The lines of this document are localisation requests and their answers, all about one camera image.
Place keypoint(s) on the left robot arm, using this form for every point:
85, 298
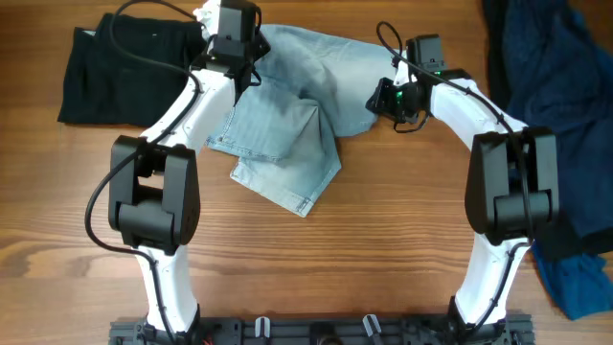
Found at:
154, 199

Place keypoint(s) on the light blue denim shorts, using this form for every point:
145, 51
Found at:
314, 89

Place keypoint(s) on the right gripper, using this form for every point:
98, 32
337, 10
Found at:
379, 102

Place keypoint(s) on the folded black garment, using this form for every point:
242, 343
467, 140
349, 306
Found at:
103, 87

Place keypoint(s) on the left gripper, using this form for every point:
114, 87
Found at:
244, 83

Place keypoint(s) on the black garment under pile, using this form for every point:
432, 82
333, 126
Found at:
495, 48

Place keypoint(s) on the dark blue garment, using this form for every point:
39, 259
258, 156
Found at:
578, 284

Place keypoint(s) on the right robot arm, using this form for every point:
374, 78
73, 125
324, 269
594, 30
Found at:
511, 191

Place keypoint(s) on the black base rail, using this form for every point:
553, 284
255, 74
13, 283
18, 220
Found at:
415, 329

